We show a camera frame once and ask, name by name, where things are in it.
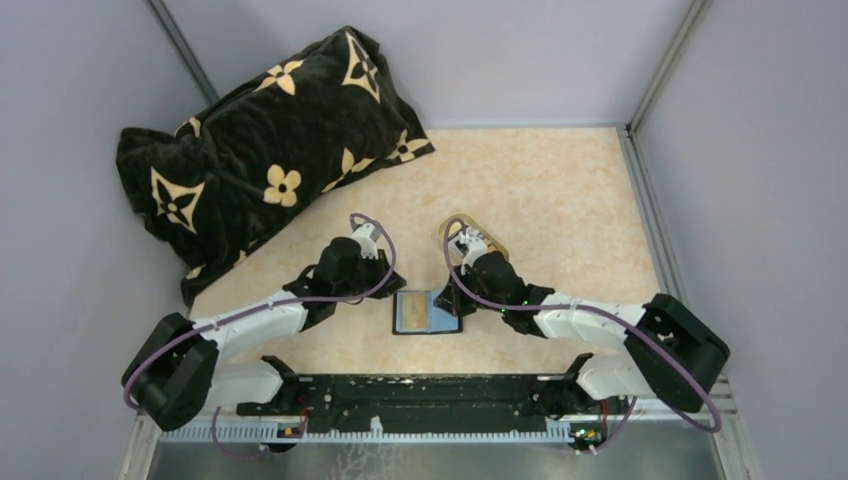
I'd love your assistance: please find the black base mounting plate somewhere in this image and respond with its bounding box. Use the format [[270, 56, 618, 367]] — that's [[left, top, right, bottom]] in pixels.
[[235, 374, 631, 442]]

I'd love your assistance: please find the beige oval card holder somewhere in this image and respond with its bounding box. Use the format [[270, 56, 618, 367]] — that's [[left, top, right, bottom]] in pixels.
[[435, 213, 510, 265]]

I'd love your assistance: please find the black leather card wallet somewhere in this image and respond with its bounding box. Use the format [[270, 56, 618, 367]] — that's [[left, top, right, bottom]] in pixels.
[[392, 290, 464, 336]]

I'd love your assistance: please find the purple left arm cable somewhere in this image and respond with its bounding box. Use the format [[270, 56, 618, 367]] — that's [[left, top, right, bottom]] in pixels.
[[123, 212, 399, 462]]

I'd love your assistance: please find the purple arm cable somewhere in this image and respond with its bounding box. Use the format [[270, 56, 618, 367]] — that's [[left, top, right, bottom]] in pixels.
[[123, 212, 399, 462], [442, 217, 723, 455]]

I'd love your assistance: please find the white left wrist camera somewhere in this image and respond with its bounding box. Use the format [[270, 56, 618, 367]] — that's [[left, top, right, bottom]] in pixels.
[[350, 222, 381, 260]]

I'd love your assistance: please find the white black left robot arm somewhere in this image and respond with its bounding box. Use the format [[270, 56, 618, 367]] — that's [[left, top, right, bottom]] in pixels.
[[121, 235, 406, 431]]

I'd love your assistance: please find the aluminium frame rail front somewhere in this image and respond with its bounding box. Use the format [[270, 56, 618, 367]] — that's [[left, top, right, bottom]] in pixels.
[[137, 374, 739, 445]]

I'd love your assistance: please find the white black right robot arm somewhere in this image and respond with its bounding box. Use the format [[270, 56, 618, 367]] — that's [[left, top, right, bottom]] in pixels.
[[433, 252, 730, 415]]

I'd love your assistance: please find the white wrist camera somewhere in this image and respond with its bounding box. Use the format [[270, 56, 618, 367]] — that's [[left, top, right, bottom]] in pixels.
[[448, 228, 489, 265], [350, 222, 381, 260]]

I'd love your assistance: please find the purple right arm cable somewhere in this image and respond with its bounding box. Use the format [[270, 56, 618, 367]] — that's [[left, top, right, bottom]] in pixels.
[[442, 217, 723, 455]]

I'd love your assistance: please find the black floral pillow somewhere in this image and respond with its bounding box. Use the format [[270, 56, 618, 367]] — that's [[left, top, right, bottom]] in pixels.
[[115, 26, 434, 304]]

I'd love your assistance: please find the aluminium right side rail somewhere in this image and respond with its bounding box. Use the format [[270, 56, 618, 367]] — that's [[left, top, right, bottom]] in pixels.
[[615, 125, 687, 304]]

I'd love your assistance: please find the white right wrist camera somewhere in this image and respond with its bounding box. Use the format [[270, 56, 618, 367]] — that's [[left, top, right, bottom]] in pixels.
[[448, 228, 489, 265]]

